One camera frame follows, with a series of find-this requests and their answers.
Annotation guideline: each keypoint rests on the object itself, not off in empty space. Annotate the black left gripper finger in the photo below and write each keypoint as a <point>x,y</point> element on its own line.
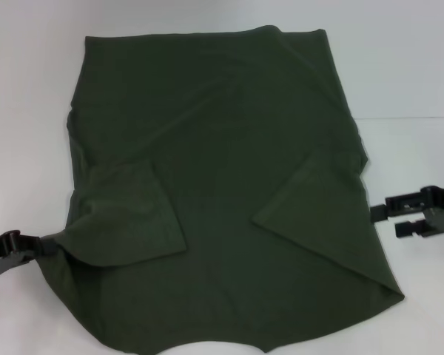
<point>37,247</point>

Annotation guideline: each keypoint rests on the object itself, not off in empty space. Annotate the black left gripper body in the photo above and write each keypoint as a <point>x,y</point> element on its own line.
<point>1,255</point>

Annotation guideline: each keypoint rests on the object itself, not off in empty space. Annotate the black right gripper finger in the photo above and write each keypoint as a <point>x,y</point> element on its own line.
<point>410,229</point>
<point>396,210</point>

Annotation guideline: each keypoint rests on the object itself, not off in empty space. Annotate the dark green t-shirt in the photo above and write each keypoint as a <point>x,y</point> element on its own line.
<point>214,148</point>

